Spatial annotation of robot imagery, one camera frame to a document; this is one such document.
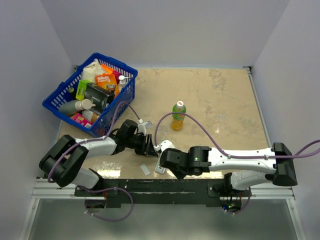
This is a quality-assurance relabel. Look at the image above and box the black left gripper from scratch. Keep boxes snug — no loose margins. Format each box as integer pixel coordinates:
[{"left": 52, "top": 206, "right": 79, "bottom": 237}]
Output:
[{"left": 125, "top": 133, "right": 158, "bottom": 157}]

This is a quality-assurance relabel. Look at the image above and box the white battery compartment cover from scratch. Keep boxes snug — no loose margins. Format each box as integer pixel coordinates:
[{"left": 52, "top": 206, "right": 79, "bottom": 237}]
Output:
[{"left": 140, "top": 164, "right": 150, "bottom": 176}]

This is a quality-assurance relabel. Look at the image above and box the white remote control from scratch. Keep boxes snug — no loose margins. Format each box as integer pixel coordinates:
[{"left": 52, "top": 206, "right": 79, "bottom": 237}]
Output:
[{"left": 154, "top": 164, "right": 166, "bottom": 174}]

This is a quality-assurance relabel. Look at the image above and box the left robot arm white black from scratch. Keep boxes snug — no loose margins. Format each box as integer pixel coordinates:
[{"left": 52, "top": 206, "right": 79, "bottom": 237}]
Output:
[{"left": 39, "top": 119, "right": 158, "bottom": 196}]

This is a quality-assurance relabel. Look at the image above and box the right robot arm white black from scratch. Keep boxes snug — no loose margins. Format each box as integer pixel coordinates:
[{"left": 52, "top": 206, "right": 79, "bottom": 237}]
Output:
[{"left": 159, "top": 142, "right": 298, "bottom": 197}]

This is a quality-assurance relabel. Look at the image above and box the orange juice bottle green label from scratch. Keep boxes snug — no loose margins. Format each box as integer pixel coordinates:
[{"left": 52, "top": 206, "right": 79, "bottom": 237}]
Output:
[{"left": 171, "top": 100, "right": 187, "bottom": 132}]

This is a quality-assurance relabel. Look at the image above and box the amber bottle white label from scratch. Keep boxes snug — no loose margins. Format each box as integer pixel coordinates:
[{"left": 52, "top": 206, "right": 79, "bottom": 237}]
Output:
[{"left": 82, "top": 110, "right": 100, "bottom": 124}]

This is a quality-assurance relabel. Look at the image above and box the black product box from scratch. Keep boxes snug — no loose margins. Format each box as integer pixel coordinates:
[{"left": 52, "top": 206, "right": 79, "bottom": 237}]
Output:
[{"left": 84, "top": 82, "right": 115, "bottom": 114}]

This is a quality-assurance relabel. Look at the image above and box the white pump bottle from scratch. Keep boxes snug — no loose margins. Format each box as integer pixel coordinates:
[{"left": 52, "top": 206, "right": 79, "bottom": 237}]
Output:
[{"left": 117, "top": 75, "right": 129, "bottom": 92}]

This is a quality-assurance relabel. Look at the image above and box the blue plastic basket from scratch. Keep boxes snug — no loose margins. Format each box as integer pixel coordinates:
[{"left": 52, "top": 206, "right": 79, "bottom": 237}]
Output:
[{"left": 42, "top": 52, "right": 138, "bottom": 138}]

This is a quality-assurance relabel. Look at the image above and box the pink product box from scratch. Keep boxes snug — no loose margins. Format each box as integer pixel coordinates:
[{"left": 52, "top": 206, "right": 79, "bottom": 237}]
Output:
[{"left": 70, "top": 113, "right": 92, "bottom": 128}]

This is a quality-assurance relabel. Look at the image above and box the orange razor blade package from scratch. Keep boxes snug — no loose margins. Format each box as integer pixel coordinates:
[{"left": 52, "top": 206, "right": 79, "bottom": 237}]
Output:
[{"left": 94, "top": 73, "right": 119, "bottom": 97}]

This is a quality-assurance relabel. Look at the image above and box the grey bottle beige cap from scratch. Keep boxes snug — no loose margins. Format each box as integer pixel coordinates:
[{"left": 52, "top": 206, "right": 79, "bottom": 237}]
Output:
[{"left": 58, "top": 99, "right": 96, "bottom": 116}]

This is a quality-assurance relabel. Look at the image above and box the lime green box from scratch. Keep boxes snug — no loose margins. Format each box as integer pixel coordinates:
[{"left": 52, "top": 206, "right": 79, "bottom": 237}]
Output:
[{"left": 75, "top": 79, "right": 91, "bottom": 101}]

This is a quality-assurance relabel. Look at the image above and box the beige cloth bag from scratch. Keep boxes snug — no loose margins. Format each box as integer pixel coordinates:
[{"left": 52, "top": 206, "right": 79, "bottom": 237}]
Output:
[{"left": 81, "top": 58, "right": 106, "bottom": 84}]

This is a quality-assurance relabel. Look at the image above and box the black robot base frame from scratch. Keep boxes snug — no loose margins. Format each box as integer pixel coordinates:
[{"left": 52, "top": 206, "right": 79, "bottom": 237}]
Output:
[{"left": 74, "top": 173, "right": 250, "bottom": 208}]

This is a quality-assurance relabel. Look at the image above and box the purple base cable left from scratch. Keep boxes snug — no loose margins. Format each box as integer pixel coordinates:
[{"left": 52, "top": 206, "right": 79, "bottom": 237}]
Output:
[{"left": 84, "top": 187, "right": 136, "bottom": 223}]

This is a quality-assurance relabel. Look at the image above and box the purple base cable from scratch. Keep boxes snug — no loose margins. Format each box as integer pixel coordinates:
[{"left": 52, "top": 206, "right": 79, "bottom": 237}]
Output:
[
  {"left": 84, "top": 187, "right": 136, "bottom": 223},
  {"left": 223, "top": 188, "right": 253, "bottom": 216}
]

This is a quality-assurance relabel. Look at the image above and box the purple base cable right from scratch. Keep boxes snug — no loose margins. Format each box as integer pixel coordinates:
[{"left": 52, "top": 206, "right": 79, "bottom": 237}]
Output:
[{"left": 223, "top": 188, "right": 253, "bottom": 216}]

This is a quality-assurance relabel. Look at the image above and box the aluminium table edge rail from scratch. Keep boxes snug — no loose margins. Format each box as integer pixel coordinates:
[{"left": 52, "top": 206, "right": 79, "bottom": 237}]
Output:
[{"left": 243, "top": 66, "right": 295, "bottom": 201}]

